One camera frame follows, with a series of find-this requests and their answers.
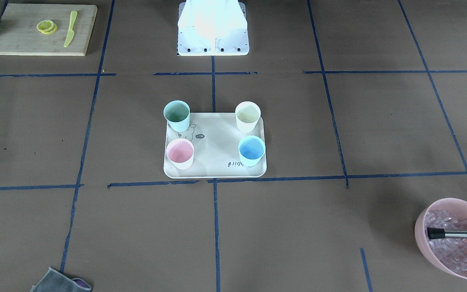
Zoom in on wooden cutting board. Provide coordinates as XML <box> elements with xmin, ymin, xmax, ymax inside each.
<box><xmin>0</xmin><ymin>3</ymin><xmax>98</xmax><ymax>56</ymax></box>

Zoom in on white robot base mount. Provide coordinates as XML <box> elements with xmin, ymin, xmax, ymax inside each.
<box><xmin>177</xmin><ymin>0</ymin><xmax>250</xmax><ymax>56</ymax></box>

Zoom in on cream yellow cup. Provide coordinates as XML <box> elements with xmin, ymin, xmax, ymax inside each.
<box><xmin>235</xmin><ymin>101</ymin><xmax>261</xmax><ymax>133</ymax></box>

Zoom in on pink bowl with ice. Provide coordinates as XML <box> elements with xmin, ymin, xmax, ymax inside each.
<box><xmin>414</xmin><ymin>198</ymin><xmax>467</xmax><ymax>279</ymax></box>

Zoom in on pink cup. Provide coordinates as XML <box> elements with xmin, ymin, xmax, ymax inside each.
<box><xmin>165</xmin><ymin>138</ymin><xmax>195</xmax><ymax>170</ymax></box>

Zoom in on metal black-tipped tongs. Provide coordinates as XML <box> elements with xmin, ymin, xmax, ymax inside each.
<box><xmin>426</xmin><ymin>227</ymin><xmax>467</xmax><ymax>240</ymax></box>

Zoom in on yellow plastic knife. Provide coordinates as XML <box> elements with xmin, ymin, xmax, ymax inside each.
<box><xmin>64</xmin><ymin>11</ymin><xmax>78</xmax><ymax>47</ymax></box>

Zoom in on grey folded cloth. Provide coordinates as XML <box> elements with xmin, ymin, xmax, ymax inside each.
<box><xmin>30</xmin><ymin>267</ymin><xmax>92</xmax><ymax>292</ymax></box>

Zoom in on cream rabbit tray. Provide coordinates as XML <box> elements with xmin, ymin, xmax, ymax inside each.
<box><xmin>163</xmin><ymin>113</ymin><xmax>267</xmax><ymax>179</ymax></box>

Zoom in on lemon slices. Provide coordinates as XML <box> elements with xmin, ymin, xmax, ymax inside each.
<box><xmin>36</xmin><ymin>19</ymin><xmax>58</xmax><ymax>34</ymax></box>

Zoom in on green cup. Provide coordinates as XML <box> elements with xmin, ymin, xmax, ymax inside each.
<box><xmin>163</xmin><ymin>100</ymin><xmax>190</xmax><ymax>132</ymax></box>

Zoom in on blue cup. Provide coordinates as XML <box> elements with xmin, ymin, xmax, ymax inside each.
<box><xmin>238</xmin><ymin>135</ymin><xmax>266</xmax><ymax>167</ymax></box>

